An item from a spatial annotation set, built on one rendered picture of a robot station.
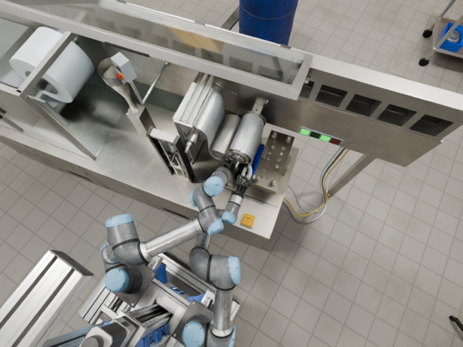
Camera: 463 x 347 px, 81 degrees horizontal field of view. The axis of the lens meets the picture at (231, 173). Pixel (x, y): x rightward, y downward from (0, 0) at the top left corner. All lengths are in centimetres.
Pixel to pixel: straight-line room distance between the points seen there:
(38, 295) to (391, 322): 264
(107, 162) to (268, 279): 165
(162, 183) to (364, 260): 193
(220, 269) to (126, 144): 117
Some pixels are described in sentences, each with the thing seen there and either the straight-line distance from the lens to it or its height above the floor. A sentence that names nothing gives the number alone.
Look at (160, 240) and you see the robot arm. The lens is 121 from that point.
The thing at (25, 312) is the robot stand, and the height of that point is 203.
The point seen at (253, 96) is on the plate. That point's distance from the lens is 154.
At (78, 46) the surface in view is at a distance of 176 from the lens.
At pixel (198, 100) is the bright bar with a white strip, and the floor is 144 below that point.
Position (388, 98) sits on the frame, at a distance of 138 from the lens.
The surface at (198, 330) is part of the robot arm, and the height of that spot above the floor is 105.
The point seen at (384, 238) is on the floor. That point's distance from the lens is 295.
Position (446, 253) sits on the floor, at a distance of 323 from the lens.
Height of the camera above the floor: 257
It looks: 68 degrees down
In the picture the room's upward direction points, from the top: 2 degrees counter-clockwise
